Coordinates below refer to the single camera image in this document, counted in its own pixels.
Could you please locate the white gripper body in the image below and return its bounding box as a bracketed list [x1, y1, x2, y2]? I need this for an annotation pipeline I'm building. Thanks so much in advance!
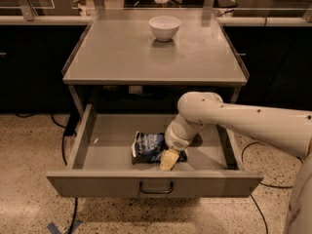
[165, 122, 195, 151]

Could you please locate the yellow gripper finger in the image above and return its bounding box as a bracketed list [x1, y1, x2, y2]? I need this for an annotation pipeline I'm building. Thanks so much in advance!
[160, 149, 179, 171]

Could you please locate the blue chip bag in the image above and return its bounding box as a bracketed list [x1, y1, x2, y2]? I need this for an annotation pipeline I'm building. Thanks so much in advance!
[132, 132, 187, 165]

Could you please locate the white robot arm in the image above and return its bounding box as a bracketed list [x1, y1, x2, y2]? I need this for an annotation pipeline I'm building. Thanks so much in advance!
[160, 92, 312, 234]

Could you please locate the grey open drawer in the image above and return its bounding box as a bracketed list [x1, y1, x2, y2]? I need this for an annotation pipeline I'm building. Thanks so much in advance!
[47, 104, 263, 198]

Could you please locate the grey metal counter table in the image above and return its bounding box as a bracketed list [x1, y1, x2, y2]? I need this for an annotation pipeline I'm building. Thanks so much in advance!
[63, 9, 249, 114]

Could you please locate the white ceramic bowl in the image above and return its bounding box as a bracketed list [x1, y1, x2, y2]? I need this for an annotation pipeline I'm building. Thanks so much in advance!
[149, 16, 180, 42]

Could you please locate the blue tape cross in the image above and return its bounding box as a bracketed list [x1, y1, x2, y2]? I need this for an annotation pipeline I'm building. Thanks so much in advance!
[47, 219, 83, 234]

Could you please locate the dark cabinet left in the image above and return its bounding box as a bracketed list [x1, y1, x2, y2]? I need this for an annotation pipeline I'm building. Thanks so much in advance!
[0, 25, 85, 112]

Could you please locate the metal drawer handle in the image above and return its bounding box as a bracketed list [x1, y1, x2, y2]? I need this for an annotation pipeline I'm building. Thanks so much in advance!
[138, 181, 175, 195]

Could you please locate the black cable left floor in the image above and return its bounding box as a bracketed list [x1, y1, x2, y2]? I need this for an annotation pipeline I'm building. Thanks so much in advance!
[14, 111, 79, 234]

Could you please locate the black cable floor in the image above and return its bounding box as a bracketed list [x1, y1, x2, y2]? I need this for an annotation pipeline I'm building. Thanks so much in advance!
[241, 141, 305, 234]
[14, 111, 79, 234]

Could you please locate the black cable right floor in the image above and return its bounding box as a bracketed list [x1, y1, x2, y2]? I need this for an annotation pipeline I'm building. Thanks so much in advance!
[241, 141, 305, 234]

